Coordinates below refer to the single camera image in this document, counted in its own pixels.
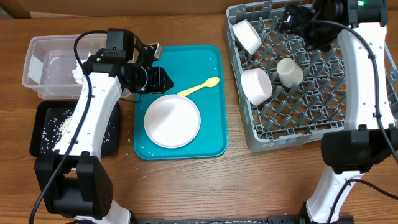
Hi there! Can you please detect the yellow plastic spoon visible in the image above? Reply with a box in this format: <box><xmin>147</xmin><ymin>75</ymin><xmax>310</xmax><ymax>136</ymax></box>
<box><xmin>178</xmin><ymin>77</ymin><xmax>220</xmax><ymax>96</ymax></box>

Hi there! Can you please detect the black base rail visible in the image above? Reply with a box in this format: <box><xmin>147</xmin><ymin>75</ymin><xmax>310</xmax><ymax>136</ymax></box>
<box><xmin>127</xmin><ymin>205</ymin><xmax>315</xmax><ymax>224</ymax></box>

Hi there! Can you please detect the white paper cup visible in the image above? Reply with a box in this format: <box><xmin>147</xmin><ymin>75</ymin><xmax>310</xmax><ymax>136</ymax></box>
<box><xmin>277</xmin><ymin>58</ymin><xmax>303</xmax><ymax>88</ymax></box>

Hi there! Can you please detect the clear plastic bin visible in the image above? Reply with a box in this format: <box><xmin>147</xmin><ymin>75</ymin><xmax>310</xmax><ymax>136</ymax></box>
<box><xmin>22</xmin><ymin>34</ymin><xmax>134</xmax><ymax>100</ymax></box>

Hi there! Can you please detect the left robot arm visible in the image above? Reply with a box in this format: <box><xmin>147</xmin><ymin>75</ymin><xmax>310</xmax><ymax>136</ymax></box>
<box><xmin>34</xmin><ymin>29</ymin><xmax>174</xmax><ymax>223</ymax></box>

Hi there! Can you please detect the teal serving tray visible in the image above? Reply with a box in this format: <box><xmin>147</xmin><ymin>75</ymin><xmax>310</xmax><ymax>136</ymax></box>
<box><xmin>134</xmin><ymin>45</ymin><xmax>228</xmax><ymax>161</ymax></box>

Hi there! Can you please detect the pile of spilled rice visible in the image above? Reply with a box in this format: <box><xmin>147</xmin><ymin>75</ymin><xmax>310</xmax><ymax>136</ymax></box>
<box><xmin>40</xmin><ymin>112</ymin><xmax>72</xmax><ymax>153</ymax></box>

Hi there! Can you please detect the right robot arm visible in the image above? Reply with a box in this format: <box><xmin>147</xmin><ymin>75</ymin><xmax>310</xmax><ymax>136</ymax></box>
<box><xmin>279</xmin><ymin>0</ymin><xmax>397</xmax><ymax>223</ymax></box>

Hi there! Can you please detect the pink bowl with rice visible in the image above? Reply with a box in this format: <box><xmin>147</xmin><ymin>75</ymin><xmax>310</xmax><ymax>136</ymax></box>
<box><xmin>241</xmin><ymin>68</ymin><xmax>272</xmax><ymax>106</ymax></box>

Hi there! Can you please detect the pink round plate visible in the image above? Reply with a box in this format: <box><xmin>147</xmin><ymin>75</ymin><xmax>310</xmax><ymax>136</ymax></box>
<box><xmin>144</xmin><ymin>95</ymin><xmax>201</xmax><ymax>149</ymax></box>

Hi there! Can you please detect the grey dishwasher rack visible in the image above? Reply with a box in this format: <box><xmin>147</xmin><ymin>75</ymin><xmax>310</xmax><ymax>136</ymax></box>
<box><xmin>226</xmin><ymin>1</ymin><xmax>397</xmax><ymax>152</ymax></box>

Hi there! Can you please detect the white bowl with walnut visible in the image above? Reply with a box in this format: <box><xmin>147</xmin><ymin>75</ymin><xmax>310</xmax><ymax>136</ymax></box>
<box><xmin>232</xmin><ymin>19</ymin><xmax>262</xmax><ymax>55</ymax></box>

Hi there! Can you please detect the black plastic tray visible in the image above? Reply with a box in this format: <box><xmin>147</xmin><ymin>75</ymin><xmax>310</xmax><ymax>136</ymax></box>
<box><xmin>29</xmin><ymin>101</ymin><xmax>121</xmax><ymax>157</ymax></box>

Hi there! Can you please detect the white napkin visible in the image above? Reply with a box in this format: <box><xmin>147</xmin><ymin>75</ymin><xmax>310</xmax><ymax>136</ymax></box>
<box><xmin>72</xmin><ymin>61</ymin><xmax>84</xmax><ymax>85</ymax></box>

